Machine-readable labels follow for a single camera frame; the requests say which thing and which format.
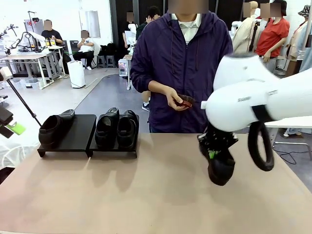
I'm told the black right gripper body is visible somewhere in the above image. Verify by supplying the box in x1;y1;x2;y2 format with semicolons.
197;123;239;156

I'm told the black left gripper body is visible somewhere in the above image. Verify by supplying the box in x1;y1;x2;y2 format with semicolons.
0;107;14;138

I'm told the black leather dress shoe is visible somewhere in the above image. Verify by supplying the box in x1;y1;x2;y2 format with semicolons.
117;110;137;150
94;107;120;150
38;109;76;150
198;138;236;187

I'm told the red-brown shoe brush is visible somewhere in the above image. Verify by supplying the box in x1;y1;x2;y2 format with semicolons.
174;94;195;108

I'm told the person's right forearm purple sleeve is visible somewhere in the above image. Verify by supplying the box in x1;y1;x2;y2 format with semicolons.
130;65;156;95

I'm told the black metal shoe stand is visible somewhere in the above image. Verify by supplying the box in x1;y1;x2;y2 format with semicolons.
88;114;140;159
37;114;98;158

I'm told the person's right hand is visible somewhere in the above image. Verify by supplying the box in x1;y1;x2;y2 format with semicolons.
156;85;183;112

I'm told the white mesh cloth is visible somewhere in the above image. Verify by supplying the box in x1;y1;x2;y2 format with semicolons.
0;136;37;170

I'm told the clear plastic storage bin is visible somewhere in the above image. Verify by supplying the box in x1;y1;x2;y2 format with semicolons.
24;78;42;91

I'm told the white box on tripod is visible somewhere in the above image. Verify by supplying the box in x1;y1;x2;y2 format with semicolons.
0;67;13;82

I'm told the wood-topped work table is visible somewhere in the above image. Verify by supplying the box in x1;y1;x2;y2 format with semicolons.
0;52;53;90

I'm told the person in purple jacket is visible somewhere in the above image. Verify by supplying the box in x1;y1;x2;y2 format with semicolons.
130;11;234;134

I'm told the white side table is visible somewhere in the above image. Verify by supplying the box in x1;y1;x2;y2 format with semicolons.
264;118;312;153

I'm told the white air purifier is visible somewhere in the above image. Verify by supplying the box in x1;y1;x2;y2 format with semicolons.
67;60;86;89

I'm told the man in black clothes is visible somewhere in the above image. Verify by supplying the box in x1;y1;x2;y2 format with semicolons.
40;19;64;49

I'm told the man in white shirt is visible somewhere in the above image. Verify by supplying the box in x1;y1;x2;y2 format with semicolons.
72;30;95;71

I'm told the mannequin in beige coat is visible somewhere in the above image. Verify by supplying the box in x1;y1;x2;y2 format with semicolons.
231;1;260;56

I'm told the black tripod pole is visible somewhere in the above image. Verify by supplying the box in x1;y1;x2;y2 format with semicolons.
248;20;261;53

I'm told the white box appliance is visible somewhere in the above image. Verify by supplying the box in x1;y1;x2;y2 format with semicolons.
118;59;129;77

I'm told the black backpack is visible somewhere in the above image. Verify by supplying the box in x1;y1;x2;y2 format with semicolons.
106;41;117;57

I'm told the person in dark green shirt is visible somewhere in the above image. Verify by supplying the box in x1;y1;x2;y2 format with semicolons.
136;6;161;41

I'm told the white humanoid robot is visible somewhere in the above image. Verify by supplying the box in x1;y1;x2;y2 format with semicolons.
126;21;137;54

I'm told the black camera tripod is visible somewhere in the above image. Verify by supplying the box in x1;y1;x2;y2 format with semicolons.
4;78;42;127

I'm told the black corrugated cable hose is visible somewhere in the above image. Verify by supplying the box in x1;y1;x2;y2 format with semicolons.
248;104;275;172

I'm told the silver wall panel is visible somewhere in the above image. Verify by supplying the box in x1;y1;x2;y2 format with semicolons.
78;9;101;39

